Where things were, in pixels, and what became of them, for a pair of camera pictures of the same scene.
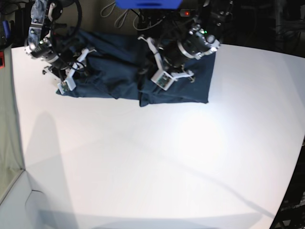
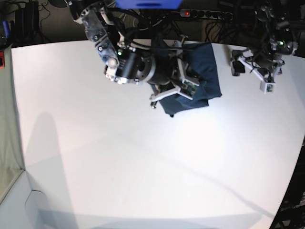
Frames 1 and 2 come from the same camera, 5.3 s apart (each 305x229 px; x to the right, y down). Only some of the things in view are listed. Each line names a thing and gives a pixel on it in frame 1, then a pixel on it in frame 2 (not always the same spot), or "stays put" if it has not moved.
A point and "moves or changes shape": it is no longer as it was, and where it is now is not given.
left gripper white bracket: x=69 y=83 → x=185 y=87
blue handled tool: x=6 y=28 stays put
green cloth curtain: x=11 y=161 stays put
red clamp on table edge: x=2 y=63 stays put
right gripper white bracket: x=163 y=79 → x=267 y=87
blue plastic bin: x=148 y=4 stays put
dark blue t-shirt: x=118 y=67 moves or changes shape
